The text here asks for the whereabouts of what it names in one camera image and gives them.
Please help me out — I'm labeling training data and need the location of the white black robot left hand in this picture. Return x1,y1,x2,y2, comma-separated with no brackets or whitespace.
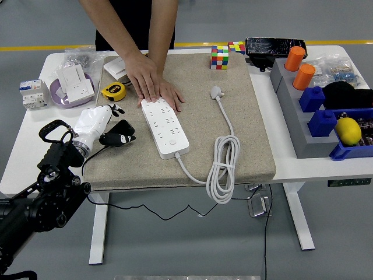
72,103,136,148

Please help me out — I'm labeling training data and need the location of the person's left hand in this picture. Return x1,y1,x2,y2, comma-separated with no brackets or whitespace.
159,75,185,113

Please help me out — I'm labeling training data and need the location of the person's right hand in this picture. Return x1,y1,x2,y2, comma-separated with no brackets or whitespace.
122,51,161,103

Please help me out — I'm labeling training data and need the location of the black plug adapter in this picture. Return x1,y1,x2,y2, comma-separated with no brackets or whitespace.
112,118,136,138

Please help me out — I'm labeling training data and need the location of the white power strip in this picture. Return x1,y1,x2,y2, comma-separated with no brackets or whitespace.
140,98,190,160

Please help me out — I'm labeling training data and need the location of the circuit board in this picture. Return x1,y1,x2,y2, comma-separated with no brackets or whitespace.
337,110,373,146

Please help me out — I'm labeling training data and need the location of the yellow tape measure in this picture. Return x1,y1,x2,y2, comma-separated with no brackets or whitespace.
100,82,128,102

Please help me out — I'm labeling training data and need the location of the white socket panel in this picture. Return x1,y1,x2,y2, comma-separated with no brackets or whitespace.
66,80,96,103

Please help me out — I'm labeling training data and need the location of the purple bowl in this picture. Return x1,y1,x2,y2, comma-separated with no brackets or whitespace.
49,73,96,109

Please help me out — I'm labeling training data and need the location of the grey-brown mat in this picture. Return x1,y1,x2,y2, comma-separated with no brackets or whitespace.
84,53,277,192

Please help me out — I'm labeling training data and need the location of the large Rubik's cube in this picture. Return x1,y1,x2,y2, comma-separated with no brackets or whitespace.
210,45,230,71

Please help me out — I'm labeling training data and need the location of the plastic bag of metal parts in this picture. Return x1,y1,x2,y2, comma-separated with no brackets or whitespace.
64,48,104,78

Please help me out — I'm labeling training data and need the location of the white circuit breaker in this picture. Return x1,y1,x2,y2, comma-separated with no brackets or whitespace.
19,79,51,111

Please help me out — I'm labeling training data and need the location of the small Rubik's cube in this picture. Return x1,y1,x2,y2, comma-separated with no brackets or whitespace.
227,41,246,55

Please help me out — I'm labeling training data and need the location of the black plastic-wrapped box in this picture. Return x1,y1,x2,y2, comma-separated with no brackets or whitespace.
245,36,307,72

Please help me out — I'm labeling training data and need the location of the white table leg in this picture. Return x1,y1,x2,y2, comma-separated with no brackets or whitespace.
282,182,316,251
88,192,110,265

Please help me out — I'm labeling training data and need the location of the grey stepped block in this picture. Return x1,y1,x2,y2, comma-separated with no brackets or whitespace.
269,58,342,159

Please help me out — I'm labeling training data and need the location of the orange cylinder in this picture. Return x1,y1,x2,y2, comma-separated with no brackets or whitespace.
292,64,316,91
284,45,307,72

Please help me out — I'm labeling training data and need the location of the blue block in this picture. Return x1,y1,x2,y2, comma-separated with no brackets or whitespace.
307,109,338,138
298,86,326,113

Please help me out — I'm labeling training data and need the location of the plastic bag of small parts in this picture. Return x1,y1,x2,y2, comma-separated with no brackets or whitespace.
305,57,364,88

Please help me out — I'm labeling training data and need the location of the black cap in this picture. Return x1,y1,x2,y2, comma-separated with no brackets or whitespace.
321,81,373,110

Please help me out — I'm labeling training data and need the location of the yellow lemon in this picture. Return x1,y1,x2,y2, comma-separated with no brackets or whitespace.
334,117,363,146

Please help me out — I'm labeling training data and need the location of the blue bin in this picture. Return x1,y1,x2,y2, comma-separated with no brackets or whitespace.
329,107,373,162

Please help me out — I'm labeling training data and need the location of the table control panel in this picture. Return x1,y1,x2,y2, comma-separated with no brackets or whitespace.
326,177,372,188

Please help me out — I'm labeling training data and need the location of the white wall switch plate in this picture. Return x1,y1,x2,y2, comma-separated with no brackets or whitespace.
103,57,129,81

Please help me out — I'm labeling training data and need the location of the white power strip cable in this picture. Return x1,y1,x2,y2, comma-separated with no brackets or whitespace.
174,85,241,204

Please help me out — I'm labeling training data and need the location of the white switch panel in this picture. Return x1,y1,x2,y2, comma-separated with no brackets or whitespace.
55,64,87,93

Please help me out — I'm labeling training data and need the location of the thin black plug cord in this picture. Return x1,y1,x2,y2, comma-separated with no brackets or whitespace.
81,145,219,221

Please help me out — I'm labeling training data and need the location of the metal bracket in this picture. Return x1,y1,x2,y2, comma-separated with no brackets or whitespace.
244,183,268,192
247,194,270,218

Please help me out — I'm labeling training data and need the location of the black floor cable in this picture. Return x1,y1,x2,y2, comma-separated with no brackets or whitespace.
263,183,273,280

